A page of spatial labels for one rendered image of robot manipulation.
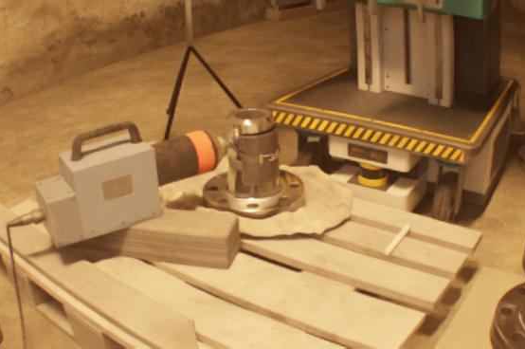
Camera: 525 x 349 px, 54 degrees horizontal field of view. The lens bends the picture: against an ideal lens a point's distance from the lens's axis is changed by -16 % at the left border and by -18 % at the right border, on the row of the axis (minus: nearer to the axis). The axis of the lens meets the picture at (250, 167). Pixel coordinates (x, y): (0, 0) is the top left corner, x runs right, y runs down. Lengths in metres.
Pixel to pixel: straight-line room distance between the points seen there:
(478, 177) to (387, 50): 0.52
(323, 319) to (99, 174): 0.56
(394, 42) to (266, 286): 0.98
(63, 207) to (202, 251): 0.33
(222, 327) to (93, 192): 0.40
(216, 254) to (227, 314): 0.18
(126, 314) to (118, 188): 0.30
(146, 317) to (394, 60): 1.20
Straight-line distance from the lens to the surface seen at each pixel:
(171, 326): 1.15
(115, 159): 1.30
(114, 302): 1.24
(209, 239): 1.31
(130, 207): 1.36
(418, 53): 1.92
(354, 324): 1.17
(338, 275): 1.32
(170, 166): 1.39
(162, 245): 1.37
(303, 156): 1.87
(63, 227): 1.31
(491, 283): 1.56
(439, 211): 1.70
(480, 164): 1.82
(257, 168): 1.50
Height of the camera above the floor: 0.87
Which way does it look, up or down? 23 degrees down
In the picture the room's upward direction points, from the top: 3 degrees counter-clockwise
